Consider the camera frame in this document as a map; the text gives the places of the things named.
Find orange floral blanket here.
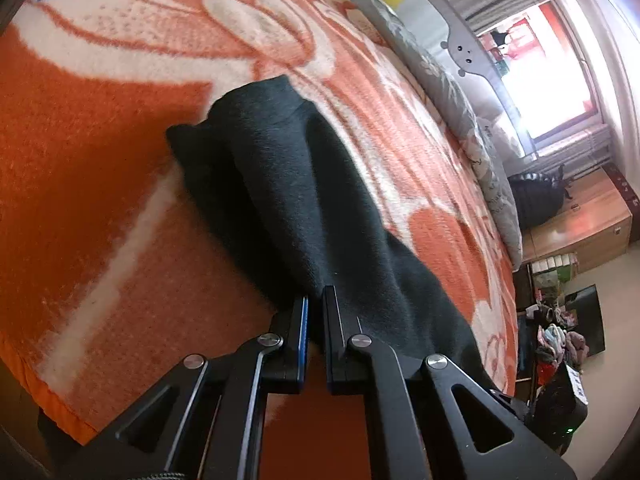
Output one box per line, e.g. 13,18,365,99
0,0,521,480

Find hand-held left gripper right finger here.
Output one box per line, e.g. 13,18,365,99
321,285,577,480

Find black puffer jacket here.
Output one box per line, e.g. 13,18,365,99
508,170,569,229

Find grey printed quilt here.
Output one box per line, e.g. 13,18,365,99
315,0,524,269

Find stack of white packs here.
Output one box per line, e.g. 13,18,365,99
530,254,581,286

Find black flat screen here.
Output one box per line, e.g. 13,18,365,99
565,284,607,359

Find pile of clothes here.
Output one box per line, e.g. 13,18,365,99
530,300,591,377

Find black pants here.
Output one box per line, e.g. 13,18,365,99
166,74,506,396

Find stack of colourful boxes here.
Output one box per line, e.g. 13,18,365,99
479,24,527,72

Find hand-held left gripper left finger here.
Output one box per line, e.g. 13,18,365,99
60,296,311,480

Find wooden wardrobe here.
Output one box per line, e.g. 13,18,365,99
522,165,634,274

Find grey bed guard rail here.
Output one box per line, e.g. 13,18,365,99
385,0,541,157

